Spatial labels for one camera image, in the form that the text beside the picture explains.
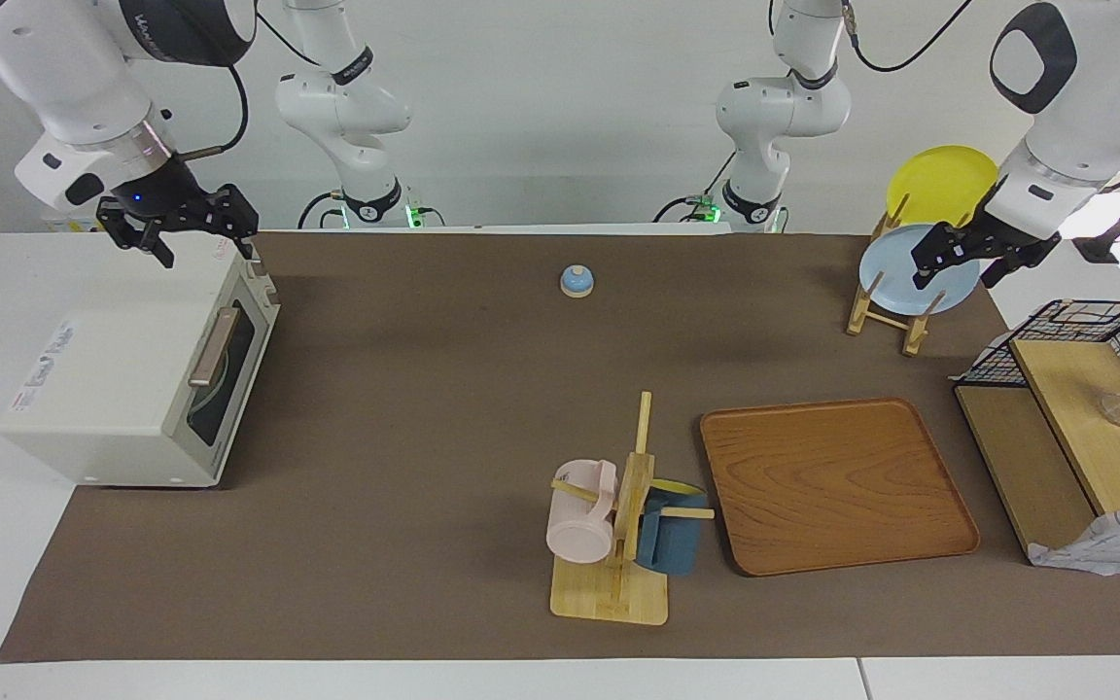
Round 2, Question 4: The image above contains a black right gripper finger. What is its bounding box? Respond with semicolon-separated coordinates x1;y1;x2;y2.
213;185;260;261
113;228;175;269

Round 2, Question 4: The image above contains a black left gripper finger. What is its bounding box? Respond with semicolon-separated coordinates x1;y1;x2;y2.
981;255;1037;289
912;226;969;291

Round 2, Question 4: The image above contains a white toaster oven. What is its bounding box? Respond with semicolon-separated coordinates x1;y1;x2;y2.
0;248;281;489

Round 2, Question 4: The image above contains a pale green plate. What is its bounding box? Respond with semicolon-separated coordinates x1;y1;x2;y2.
189;345;235;434

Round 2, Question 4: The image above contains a light blue plate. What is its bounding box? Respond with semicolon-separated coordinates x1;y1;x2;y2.
858;224;981;315

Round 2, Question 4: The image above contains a yellow plate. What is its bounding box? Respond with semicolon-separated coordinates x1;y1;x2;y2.
886;145;1000;229

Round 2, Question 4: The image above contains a wooden plate rack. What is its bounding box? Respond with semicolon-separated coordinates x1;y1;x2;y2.
846;194;948;358

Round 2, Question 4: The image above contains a wooden cabinet box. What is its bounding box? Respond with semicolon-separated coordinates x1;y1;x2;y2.
954;335;1120;565

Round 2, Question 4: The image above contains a brown wooden tray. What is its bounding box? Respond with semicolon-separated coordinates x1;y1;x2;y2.
699;397;981;578

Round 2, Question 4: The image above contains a large brown table mat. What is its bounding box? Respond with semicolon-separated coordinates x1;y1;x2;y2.
0;230;1120;664

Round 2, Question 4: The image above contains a dark blue mug yellow inside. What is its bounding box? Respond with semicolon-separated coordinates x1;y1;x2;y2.
636;478;709;577

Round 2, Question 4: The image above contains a pink mug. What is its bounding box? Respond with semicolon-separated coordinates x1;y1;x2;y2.
546;460;619;565

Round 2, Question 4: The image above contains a wooden mug tree stand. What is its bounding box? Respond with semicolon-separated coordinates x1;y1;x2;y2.
550;391;717;626

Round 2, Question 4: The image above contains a black base cable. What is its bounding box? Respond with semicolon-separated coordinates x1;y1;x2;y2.
652;151;738;227
296;190;347;231

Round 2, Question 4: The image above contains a black wire basket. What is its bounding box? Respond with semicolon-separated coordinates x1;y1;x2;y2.
963;299;1120;448

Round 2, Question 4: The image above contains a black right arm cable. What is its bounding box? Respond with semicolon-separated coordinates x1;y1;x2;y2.
171;58;252;164

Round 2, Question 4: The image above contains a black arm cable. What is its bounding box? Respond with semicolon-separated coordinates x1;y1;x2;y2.
171;58;252;164
837;0;977;75

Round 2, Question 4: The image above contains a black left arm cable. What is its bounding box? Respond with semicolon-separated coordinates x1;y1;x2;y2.
837;0;977;75

